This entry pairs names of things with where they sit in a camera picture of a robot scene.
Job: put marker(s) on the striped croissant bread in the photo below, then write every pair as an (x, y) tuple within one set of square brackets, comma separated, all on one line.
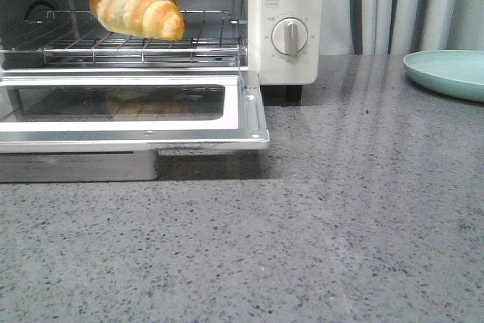
[(152, 19)]

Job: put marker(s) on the glass oven door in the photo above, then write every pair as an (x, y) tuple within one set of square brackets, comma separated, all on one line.
[(113, 125)]

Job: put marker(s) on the lower white oven knob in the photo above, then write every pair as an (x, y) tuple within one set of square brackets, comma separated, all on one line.
[(289, 36)]

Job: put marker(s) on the white Toshiba toaster oven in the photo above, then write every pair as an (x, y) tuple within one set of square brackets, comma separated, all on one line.
[(287, 69)]

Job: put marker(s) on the grey curtain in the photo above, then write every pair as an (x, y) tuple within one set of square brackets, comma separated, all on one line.
[(400, 26)]

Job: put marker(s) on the light green plate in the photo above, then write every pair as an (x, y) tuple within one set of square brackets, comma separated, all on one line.
[(456, 73)]

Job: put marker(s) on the wire oven rack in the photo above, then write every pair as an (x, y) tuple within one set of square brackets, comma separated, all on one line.
[(76, 39)]

